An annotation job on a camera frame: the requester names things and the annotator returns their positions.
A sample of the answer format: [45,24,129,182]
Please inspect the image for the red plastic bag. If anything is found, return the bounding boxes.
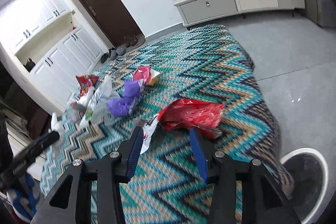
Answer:
[140,98,226,155]

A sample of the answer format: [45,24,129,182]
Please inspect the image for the brown shoes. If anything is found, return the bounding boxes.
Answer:
[124,34,138,48]

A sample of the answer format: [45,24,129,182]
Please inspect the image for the zigzag patterned rug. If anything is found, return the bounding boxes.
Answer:
[40,24,294,223]

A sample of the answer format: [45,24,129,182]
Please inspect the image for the black bag on shelf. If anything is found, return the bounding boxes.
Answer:
[24,59,35,72]

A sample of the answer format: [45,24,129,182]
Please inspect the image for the gloved left hand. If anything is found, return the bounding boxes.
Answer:
[6,173,45,223]

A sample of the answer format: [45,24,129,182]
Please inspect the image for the purple plastic bag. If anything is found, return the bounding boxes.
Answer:
[106,80,143,117]

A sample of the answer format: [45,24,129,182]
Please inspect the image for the white TV console cabinet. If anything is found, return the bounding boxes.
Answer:
[174,0,306,28]

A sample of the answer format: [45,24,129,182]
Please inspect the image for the pink red wrapper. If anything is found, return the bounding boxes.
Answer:
[133,66,161,86]

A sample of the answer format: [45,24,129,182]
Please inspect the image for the white round trash bin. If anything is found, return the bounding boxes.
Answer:
[280,148,329,223]

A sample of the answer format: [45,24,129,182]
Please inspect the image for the white printed plastic bag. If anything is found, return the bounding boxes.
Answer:
[79,76,120,130]

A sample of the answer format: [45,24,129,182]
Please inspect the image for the red snack bag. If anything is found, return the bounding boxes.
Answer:
[76,75,99,97]

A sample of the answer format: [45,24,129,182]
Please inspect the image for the white shoe cabinet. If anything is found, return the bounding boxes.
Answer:
[1,0,106,113]

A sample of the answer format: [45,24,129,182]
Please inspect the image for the grey slippers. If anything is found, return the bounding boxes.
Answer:
[100,46,126,64]

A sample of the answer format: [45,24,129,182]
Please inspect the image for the brown entrance door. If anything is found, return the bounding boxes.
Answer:
[79,0,143,47]

